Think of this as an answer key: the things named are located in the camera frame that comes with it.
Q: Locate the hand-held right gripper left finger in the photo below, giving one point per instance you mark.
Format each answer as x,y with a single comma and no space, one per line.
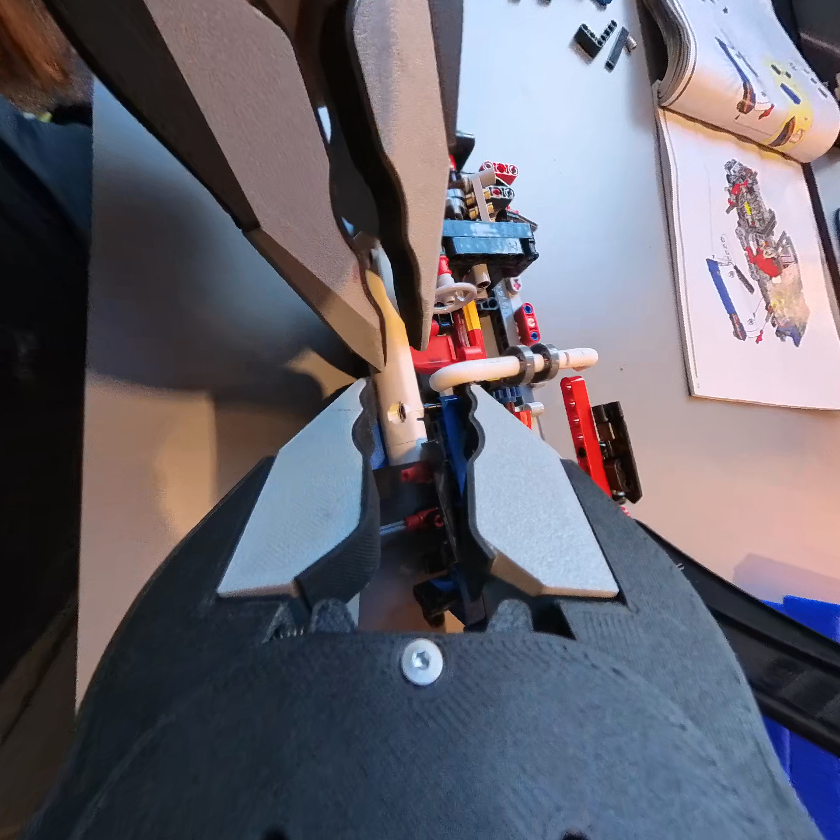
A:
302,525

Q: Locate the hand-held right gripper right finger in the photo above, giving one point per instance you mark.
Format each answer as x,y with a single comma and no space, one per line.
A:
538,525

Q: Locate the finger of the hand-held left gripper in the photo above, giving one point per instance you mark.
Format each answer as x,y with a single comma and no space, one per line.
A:
262,131
407,98

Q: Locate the toy brick vehicle model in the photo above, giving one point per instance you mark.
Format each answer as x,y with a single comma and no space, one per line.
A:
581,426

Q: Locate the white blue brick panel assembly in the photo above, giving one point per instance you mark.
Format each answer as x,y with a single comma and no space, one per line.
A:
403,394

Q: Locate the grey desk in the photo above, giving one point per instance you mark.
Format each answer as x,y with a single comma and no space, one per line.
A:
590,164

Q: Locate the small black brick connector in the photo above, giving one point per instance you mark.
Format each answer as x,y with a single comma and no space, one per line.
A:
590,38
617,49

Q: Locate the open instruction booklet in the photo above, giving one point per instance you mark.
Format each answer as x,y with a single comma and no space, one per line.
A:
722,367

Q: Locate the blue plastic bin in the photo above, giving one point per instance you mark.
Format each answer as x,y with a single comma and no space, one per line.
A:
814,617

